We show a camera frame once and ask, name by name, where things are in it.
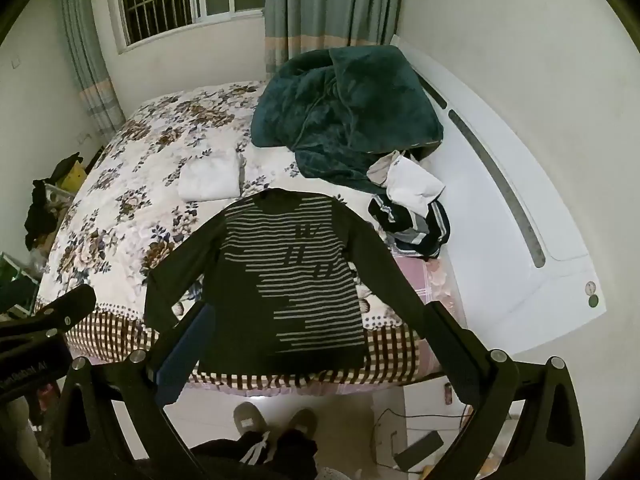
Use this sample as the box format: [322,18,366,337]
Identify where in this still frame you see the white headboard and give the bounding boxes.
[389,34,602,357]

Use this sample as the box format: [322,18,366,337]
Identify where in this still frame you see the wide grey-green curtain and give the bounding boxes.
[264,0,410,77]

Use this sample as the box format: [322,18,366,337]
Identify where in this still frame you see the person's left shoe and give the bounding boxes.
[233,401,270,433]

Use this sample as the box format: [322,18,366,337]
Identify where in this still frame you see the folded white garment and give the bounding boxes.
[178,148,247,202]

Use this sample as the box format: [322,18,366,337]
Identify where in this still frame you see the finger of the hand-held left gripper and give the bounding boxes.
[0,285,97,347]

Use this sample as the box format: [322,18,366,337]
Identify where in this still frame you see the black cable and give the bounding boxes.
[374,406,473,453]

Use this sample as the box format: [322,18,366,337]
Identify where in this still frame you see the yellow box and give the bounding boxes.
[59,160,87,195]

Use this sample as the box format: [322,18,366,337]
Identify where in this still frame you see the person's shoe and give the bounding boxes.
[286,407,318,437]
[233,401,270,433]

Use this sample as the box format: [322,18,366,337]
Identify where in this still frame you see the person's dark pants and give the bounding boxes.
[191,429,320,480]

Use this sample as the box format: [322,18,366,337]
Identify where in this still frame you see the dark garment with white stripes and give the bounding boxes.
[368,195,452,260]

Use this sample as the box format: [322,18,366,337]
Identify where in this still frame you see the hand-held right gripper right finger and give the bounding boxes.
[411,301,587,480]

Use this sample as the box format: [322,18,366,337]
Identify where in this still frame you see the teal plush blanket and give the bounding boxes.
[250,45,445,196]

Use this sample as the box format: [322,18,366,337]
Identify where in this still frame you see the person's right shoe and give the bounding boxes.
[286,407,318,437]

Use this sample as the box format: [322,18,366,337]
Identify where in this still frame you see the white and beige garment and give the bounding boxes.
[366,150,447,218]

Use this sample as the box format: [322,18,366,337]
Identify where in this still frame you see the black clothes on rack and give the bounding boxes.
[22,152,85,248]

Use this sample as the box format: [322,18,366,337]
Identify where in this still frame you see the narrow grey-green curtain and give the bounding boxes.
[54,0,127,137]

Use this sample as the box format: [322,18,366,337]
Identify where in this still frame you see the barred window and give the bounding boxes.
[116,0,267,52]

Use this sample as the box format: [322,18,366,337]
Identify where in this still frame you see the floral bed sheet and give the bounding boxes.
[36,80,467,392]

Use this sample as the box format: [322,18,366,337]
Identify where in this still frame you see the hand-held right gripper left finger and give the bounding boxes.
[50,303,236,480]

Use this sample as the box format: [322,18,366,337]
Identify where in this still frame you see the black power strip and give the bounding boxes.
[394,431,445,468]

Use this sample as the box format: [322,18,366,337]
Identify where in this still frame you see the dark striped sweater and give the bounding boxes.
[144,187,437,380]

